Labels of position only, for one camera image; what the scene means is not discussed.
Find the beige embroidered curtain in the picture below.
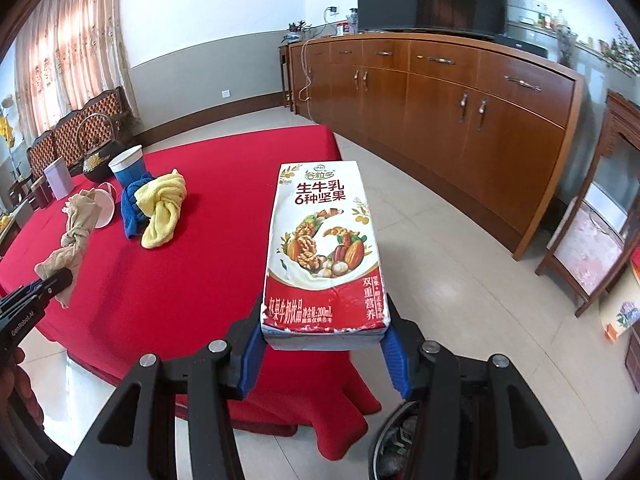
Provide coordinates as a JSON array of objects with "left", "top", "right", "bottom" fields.
[{"left": 12, "top": 0, "right": 141, "bottom": 136}]

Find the wooden television cabinet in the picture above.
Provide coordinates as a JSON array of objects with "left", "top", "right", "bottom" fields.
[{"left": 289, "top": 30, "right": 586, "bottom": 261}]

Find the white charging cable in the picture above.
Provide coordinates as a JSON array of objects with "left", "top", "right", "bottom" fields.
[{"left": 297, "top": 7, "right": 341, "bottom": 116}]

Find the blue cup with white inside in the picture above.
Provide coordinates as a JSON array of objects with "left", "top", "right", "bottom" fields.
[{"left": 90, "top": 183, "right": 118, "bottom": 229}]

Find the white tin box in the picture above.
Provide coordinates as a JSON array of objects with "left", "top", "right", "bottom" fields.
[{"left": 43, "top": 156, "right": 71, "bottom": 200}]

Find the red tablecloth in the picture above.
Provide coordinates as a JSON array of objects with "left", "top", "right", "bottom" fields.
[{"left": 0, "top": 125, "right": 383, "bottom": 433}]

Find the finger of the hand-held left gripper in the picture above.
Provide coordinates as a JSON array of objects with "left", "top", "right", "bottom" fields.
[
  {"left": 20, "top": 267, "right": 74, "bottom": 295},
  {"left": 0, "top": 285, "right": 68, "bottom": 323}
]

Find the blue paper cup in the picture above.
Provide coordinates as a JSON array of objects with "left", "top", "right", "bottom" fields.
[{"left": 108, "top": 145, "right": 147, "bottom": 188}]

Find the cluster of small bottles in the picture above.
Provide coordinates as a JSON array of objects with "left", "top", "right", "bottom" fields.
[{"left": 535, "top": 5, "right": 571, "bottom": 31}]

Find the black set-top box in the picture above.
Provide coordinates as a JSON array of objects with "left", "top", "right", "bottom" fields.
[{"left": 492, "top": 35, "right": 548, "bottom": 58}]

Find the potted plant in white pot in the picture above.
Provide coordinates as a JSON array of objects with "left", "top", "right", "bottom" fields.
[{"left": 597, "top": 22, "right": 640, "bottom": 78}]

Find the red white milk carton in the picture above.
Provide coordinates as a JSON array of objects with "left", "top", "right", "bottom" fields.
[{"left": 261, "top": 161, "right": 392, "bottom": 352}]

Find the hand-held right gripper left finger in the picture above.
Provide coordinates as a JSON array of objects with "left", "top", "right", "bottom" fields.
[{"left": 60, "top": 295, "right": 268, "bottom": 480}]

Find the person's left hand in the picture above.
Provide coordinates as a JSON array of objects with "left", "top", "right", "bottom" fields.
[{"left": 0, "top": 347, "right": 33, "bottom": 411}]

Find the beige knotted cloth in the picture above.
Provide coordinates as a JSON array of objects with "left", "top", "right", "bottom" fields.
[{"left": 35, "top": 189, "right": 103, "bottom": 309}]

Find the small dark wooden table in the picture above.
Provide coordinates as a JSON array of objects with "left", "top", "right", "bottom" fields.
[{"left": 277, "top": 42, "right": 293, "bottom": 111}]

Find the black iron teapot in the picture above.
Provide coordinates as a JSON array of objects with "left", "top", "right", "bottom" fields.
[{"left": 77, "top": 112, "right": 125, "bottom": 183}]

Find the black plastic bucket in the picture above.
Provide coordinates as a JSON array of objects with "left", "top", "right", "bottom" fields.
[{"left": 367, "top": 399, "right": 428, "bottom": 480}]

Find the glass vase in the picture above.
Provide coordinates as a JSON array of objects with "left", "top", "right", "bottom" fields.
[{"left": 555, "top": 25, "right": 578, "bottom": 68}]

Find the blue cloth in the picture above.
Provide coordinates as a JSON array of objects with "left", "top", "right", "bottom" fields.
[{"left": 120, "top": 172, "right": 156, "bottom": 240}]

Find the pink floral gift bag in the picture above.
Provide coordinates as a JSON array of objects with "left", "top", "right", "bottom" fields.
[{"left": 547, "top": 197, "right": 628, "bottom": 296}]

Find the white floral trash bin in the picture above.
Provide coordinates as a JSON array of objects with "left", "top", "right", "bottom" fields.
[{"left": 597, "top": 280, "right": 640, "bottom": 343}]

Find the wooden bench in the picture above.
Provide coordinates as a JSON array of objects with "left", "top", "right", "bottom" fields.
[{"left": 0, "top": 85, "right": 141, "bottom": 196}]

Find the small potted plant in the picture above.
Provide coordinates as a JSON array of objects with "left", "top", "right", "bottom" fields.
[{"left": 282, "top": 20, "right": 313, "bottom": 45}]

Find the carved wooden stand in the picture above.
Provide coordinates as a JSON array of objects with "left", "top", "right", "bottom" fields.
[{"left": 535, "top": 89, "right": 640, "bottom": 318}]

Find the yellow cloth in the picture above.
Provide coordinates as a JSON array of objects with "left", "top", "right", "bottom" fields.
[{"left": 136, "top": 169, "right": 188, "bottom": 250}]

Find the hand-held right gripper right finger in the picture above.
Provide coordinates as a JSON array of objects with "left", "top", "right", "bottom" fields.
[{"left": 380, "top": 300, "right": 601, "bottom": 480}]

